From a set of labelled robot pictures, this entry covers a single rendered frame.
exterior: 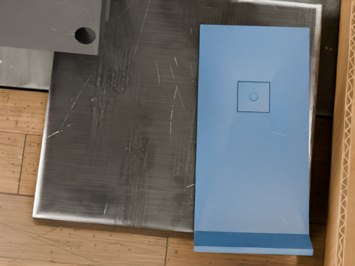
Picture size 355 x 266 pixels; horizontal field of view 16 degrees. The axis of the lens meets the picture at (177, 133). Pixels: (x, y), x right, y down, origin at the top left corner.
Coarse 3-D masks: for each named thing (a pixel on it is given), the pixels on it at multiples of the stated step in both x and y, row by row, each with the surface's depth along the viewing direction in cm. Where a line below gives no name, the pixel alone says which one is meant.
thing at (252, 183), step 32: (224, 32) 81; (256, 32) 81; (288, 32) 81; (224, 64) 80; (256, 64) 80; (288, 64) 80; (224, 96) 80; (288, 96) 80; (224, 128) 79; (256, 128) 79; (288, 128) 79; (224, 160) 78; (256, 160) 78; (288, 160) 78; (224, 192) 78; (256, 192) 78; (288, 192) 78; (224, 224) 77; (256, 224) 77; (288, 224) 77
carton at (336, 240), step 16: (352, 0) 76; (352, 16) 76; (352, 32) 76; (352, 48) 76; (352, 64) 75; (336, 80) 82; (352, 80) 75; (336, 96) 81; (352, 96) 75; (336, 112) 80; (352, 112) 74; (336, 128) 79; (352, 128) 81; (336, 144) 78; (352, 144) 81; (336, 160) 77; (352, 160) 80; (336, 176) 76; (352, 176) 80; (336, 192) 75; (352, 192) 80; (336, 208) 74; (352, 208) 79; (336, 224) 73; (352, 224) 79; (336, 240) 72; (352, 240) 79; (336, 256) 72; (352, 256) 78
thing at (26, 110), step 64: (0, 128) 81; (320, 128) 81; (0, 192) 80; (320, 192) 80; (0, 256) 79; (64, 256) 79; (128, 256) 79; (192, 256) 79; (256, 256) 79; (320, 256) 79
